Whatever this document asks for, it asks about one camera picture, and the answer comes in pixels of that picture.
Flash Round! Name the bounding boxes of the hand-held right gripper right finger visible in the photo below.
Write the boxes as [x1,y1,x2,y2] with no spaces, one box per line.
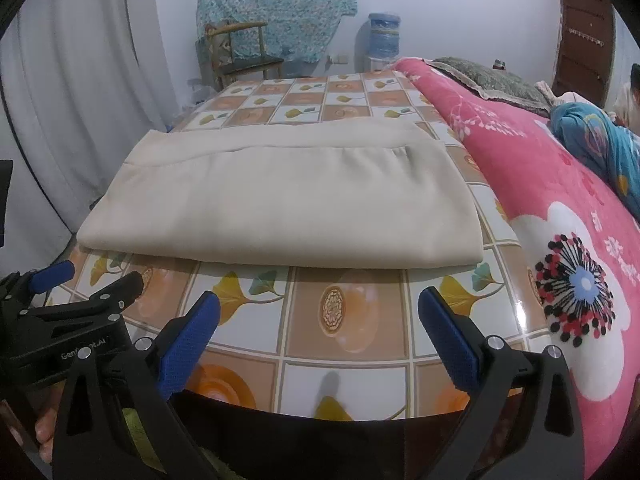
[418,286,586,480]

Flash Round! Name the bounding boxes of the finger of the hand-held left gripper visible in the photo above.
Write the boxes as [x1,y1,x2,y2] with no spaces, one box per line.
[20,271,145,322]
[0,260,76,306]

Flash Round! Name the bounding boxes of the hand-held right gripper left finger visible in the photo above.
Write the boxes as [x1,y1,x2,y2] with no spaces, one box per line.
[51,290,222,480]

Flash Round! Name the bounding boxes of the beige jacket with black trim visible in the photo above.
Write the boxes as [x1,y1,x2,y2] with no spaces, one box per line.
[76,121,485,268]

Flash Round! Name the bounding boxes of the person's left hand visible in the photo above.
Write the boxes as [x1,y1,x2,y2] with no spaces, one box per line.
[34,395,65,465]

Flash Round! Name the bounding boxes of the patterned checkered bed sheet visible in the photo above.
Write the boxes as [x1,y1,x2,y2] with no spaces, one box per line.
[65,71,551,420]

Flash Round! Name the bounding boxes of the pink floral blanket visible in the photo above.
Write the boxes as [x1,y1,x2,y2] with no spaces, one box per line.
[390,56,640,480]

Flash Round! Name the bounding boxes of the white curtain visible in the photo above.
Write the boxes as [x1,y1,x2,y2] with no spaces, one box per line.
[0,0,178,266]

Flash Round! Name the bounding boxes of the blue floral cloth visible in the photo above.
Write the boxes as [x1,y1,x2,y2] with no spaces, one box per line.
[550,101,640,218]

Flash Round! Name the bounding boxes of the wooden chair with dark seat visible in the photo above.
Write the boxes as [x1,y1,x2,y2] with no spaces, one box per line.
[205,21,286,92]

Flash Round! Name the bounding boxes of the patterned chair cushion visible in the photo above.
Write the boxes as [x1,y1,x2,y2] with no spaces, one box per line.
[207,32,233,68]

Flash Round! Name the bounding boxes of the pale crumpled cloth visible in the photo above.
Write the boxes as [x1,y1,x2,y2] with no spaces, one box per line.
[534,80,558,108]

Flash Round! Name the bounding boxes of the white water dispenser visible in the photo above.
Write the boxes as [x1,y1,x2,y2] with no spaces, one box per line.
[362,52,398,72]

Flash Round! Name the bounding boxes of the blue water bottle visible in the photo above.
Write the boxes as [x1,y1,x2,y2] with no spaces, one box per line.
[368,12,402,58]

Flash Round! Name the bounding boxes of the brown wooden door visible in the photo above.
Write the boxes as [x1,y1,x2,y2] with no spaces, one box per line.
[552,0,616,111]

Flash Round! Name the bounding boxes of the teal floral hanging cloth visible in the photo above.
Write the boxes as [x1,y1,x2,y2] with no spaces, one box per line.
[197,0,358,63]

